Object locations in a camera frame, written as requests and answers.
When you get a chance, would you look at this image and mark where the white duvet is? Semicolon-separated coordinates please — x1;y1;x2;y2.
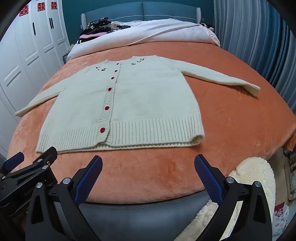
67;19;221;62

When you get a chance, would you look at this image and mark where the pile of dark clothes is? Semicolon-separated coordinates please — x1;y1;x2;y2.
76;17;133;44

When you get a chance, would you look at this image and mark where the white wardrobe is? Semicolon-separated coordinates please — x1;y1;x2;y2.
0;0;71;160

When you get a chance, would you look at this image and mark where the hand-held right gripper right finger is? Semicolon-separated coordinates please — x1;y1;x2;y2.
194;154;273;241

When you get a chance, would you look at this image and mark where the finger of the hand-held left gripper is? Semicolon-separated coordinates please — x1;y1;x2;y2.
3;152;25;173
0;146;58;184

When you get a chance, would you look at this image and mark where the cream fluffy fabric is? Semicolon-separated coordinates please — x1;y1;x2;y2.
174;157;276;241

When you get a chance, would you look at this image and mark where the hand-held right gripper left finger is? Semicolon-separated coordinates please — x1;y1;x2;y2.
25;155;103;241

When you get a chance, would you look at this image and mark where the orange plush blanket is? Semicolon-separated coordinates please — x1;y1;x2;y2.
6;43;296;205

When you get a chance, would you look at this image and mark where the cream knit cardigan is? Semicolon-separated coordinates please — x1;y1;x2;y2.
15;55;261;154

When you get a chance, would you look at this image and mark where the blue padded headboard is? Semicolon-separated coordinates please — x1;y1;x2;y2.
81;1;201;26

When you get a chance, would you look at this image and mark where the blue-grey curtain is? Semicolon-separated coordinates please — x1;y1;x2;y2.
213;0;296;112

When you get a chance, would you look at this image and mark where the floral printed cloth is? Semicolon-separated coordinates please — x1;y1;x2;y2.
273;202;289;232

